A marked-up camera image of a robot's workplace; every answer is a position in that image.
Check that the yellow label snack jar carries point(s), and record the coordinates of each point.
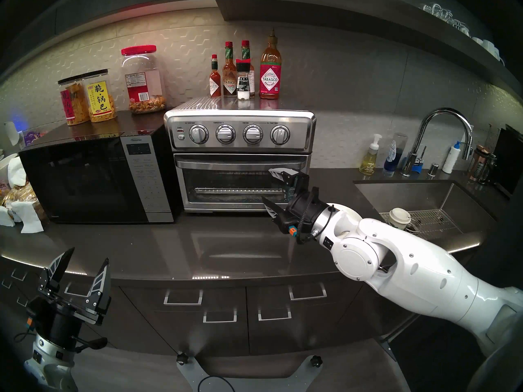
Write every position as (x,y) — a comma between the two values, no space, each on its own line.
(100,99)

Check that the grey robot base frame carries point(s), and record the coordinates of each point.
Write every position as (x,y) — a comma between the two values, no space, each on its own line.
(190,377)

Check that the small blue plastic item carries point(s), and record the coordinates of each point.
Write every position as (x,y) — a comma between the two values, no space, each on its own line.
(416,167)

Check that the black salt grinder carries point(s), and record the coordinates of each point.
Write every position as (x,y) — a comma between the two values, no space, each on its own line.
(243,85)

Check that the large white paper sheet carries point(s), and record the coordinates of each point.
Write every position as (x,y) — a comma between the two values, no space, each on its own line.
(28,217)

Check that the dark base cabinet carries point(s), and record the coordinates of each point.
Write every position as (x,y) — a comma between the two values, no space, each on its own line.
(229,338)

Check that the glass oven door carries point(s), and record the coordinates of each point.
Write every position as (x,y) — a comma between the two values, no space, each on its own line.
(241,164)

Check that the yellow hand soap dispenser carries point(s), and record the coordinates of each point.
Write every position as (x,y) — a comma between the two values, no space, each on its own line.
(369,162)

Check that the copper glass french press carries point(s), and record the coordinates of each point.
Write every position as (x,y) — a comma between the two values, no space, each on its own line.
(480,164)

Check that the white tissue paper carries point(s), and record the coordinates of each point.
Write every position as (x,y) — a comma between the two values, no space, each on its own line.
(16,172)

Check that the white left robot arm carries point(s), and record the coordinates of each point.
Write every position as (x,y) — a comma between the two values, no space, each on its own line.
(45,366)

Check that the large Tabasco bottle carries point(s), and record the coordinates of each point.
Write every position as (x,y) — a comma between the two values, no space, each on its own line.
(270,81)

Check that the bagged bread loaf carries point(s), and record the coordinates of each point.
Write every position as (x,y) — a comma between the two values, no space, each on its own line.
(24,195)

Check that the purple snack package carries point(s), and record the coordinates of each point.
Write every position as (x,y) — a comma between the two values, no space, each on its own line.
(30,137)

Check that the white bowl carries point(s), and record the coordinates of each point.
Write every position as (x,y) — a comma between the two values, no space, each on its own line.
(6,162)

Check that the white lidded paper cup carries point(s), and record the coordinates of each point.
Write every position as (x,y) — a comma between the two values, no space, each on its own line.
(399,216)

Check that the medium orange Tabasco bottle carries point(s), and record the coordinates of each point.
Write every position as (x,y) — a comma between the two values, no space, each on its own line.
(229,85)

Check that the black frame knob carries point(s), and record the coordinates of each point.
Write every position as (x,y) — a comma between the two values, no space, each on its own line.
(316,361)
(182,358)

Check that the small Tabasco bottle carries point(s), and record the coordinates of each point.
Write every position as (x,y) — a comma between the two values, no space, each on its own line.
(215,87)

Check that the white wall dispenser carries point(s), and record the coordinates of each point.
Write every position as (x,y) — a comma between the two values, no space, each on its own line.
(11,133)

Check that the small white paper sheet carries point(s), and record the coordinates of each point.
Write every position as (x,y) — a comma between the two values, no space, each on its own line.
(6,217)

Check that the chrome gooseneck faucet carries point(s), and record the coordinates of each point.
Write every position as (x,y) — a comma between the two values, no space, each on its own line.
(443,110)

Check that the dark upper cabinet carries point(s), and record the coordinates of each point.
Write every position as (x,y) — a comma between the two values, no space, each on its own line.
(102,7)

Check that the black microwave oven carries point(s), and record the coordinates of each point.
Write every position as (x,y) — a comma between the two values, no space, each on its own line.
(81,183)

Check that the green label Tabasco bottle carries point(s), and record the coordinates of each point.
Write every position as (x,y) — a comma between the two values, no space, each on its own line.
(245,50)

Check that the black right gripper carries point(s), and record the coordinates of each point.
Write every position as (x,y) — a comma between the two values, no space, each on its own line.
(304,211)

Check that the silver oven knob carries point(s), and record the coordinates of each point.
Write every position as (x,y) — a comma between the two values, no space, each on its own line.
(280,134)
(199,134)
(253,134)
(225,134)

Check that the dark wall shelf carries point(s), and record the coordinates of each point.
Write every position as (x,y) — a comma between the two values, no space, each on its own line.
(347,15)

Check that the red lid plastic jar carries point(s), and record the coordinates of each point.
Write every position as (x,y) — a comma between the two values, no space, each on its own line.
(143,85)

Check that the white bottle blue cap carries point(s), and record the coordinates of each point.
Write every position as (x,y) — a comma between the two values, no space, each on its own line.
(450,158)

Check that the white mug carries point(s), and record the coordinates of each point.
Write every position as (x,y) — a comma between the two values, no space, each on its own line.
(491,49)
(478,40)

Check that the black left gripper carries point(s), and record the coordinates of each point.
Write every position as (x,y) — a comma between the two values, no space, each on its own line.
(57,321)

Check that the black coffee machine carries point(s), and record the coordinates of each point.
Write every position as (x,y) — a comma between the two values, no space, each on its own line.
(508,162)

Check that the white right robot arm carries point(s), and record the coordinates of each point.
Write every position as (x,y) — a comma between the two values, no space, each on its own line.
(408,264)

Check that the blue dish soap bottle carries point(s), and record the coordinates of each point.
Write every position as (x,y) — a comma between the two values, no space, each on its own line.
(391,154)

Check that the small chrome sink fixture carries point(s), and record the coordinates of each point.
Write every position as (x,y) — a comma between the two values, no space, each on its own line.
(433,170)

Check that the silver toaster oven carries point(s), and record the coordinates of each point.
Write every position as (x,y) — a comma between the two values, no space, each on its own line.
(302,128)

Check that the stainless steel sink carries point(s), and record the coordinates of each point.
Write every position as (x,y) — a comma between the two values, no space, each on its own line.
(408,195)

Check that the red label snack jar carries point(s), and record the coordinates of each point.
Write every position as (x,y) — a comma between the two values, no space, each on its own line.
(71,105)

